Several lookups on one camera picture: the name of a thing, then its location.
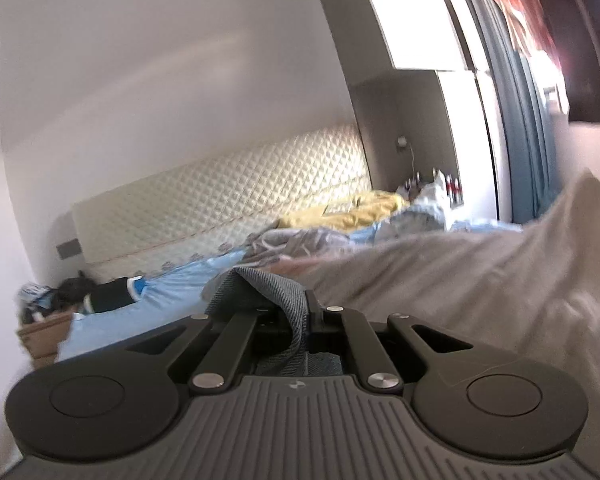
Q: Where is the orange hanging garment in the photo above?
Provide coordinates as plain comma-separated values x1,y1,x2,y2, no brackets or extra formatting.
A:
467,0,567,69

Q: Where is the grey and white wardrobe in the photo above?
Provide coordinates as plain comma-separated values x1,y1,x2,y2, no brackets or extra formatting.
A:
307,0,512,224

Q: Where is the grey duvet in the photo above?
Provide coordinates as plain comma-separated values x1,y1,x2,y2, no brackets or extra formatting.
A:
275,167,600,401

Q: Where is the clear plastic bag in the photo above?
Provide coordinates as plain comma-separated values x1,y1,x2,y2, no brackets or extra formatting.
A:
19,282,56,307

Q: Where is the light blue bed sheet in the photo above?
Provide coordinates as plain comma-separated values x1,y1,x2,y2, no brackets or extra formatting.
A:
57,217,526,362

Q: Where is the grey patterned blanket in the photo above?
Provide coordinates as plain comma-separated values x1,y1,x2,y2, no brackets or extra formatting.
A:
242,227,362,272

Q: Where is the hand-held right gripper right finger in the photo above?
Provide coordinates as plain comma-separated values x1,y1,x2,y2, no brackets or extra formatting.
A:
305,290,474,393

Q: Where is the pile of light clothes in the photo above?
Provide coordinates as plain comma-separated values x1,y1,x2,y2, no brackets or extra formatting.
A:
375,170,454,234

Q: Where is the grey fleece blanket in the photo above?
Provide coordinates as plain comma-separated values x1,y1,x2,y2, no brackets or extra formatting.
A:
202,267,342,377

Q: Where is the red and white bottle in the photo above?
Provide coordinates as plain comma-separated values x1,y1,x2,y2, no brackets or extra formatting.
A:
445,172,466,206

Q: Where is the dark hanging garment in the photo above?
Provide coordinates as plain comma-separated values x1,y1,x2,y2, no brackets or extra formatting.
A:
522,0,600,124

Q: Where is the black and blue pillow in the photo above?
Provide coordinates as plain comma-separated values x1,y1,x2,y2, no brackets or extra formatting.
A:
82,275,148,316

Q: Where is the wooden nightstand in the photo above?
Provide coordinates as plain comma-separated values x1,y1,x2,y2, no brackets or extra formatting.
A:
16,310,76,369

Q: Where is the yellow pillow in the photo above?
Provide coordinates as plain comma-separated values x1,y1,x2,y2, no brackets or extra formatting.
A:
277,190,411,234

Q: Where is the blue curtain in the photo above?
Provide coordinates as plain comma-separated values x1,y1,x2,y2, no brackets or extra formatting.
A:
472,0,564,224

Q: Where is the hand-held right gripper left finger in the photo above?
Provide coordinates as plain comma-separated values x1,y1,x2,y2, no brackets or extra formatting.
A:
126,308,282,391

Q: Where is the cream quilted headboard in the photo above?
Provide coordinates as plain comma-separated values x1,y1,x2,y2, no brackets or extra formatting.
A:
70,122,373,281

